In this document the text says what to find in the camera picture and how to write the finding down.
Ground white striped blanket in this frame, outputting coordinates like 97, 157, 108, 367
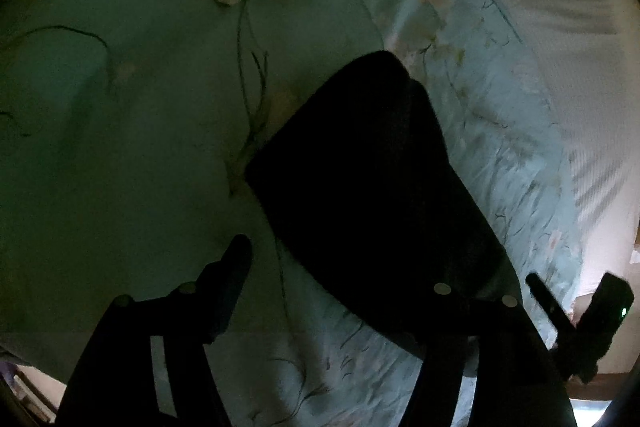
447, 0, 640, 298

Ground black pants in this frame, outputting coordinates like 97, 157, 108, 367
245, 51, 523, 378

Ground light blue floral bedsheet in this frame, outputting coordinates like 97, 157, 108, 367
0, 0, 586, 427

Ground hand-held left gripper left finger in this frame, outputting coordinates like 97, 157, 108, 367
54, 234, 253, 427

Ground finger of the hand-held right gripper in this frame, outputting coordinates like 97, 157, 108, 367
526, 272, 573, 333

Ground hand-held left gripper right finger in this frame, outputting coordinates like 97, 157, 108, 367
412, 281, 580, 427

